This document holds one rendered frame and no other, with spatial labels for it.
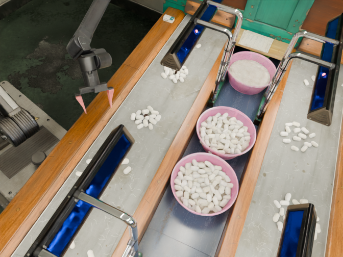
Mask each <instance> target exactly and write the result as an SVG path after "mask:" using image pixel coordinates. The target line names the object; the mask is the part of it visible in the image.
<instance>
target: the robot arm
mask: <svg viewBox="0 0 343 257"><path fill-rule="evenodd" d="M110 1H111V0H94V1H93V2H92V4H91V6H90V8H89V10H88V11H87V13H86V15H85V17H84V18H83V20H82V22H81V24H80V26H79V27H78V29H77V30H76V32H75V34H74V35H73V37H72V38H71V40H70V41H69V43H68V45H67V47H66V49H67V52H68V53H69V54H70V56H71V58H72V59H73V60H74V61H77V60H78V61H79V65H80V69H81V73H82V77H83V81H84V85H85V86H82V87H79V91H80V92H79V93H75V96H76V99H77V101H78V102H79V103H80V104H81V106H82V107H83V109H84V111H85V113H86V109H85V106H84V103H83V100H82V97H81V94H84V93H88V92H93V91H94V92H95V93H97V92H102V91H107V94H108V99H109V104H110V108H112V97H113V92H114V89H113V87H112V86H111V87H108V86H107V83H106V82H101V83H100V80H99V76H98V73H97V69H101V68H105V67H109V66H111V64H112V58H111V56H110V54H109V53H107V52H106V50H105V49H103V48H100V49H95V48H93V49H91V47H90V43H91V41H92V40H91V39H92V37H93V33H94V31H95V30H96V28H97V26H98V24H99V22H100V20H101V18H102V16H103V14H104V12H105V10H106V8H107V6H108V4H109V2H110Z"/></svg>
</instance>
